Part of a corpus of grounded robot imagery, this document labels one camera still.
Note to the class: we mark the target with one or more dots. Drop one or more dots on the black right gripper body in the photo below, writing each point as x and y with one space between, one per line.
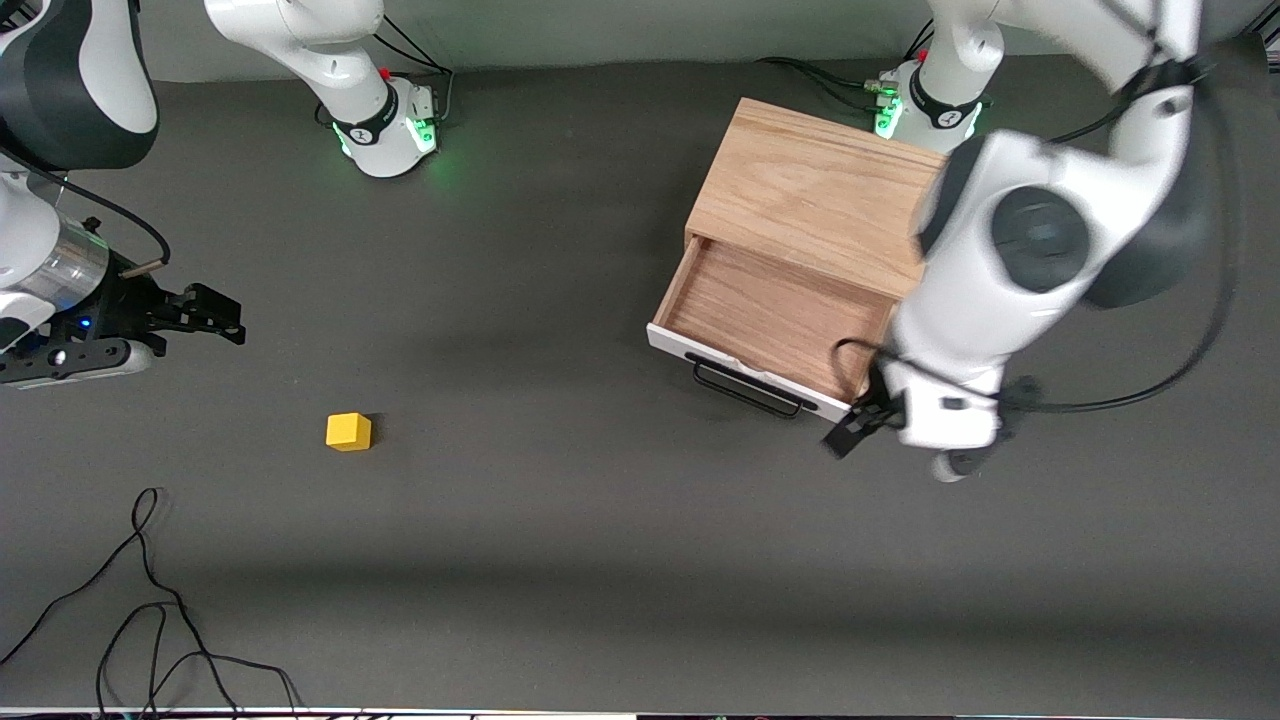
127 303

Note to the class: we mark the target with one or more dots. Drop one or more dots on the white-fronted wooden drawer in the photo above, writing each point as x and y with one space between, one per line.
770 310

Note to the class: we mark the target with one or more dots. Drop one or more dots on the yellow cube block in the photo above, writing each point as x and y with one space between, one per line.
348 432

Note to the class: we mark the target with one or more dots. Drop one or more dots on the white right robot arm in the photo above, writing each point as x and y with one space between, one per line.
330 60

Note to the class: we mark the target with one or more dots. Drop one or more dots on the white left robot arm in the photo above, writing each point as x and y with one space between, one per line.
960 300

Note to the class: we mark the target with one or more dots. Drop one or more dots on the wooden drawer cabinet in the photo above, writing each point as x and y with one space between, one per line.
800 180

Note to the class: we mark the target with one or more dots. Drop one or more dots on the dark grey table mat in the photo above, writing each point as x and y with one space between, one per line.
500 550

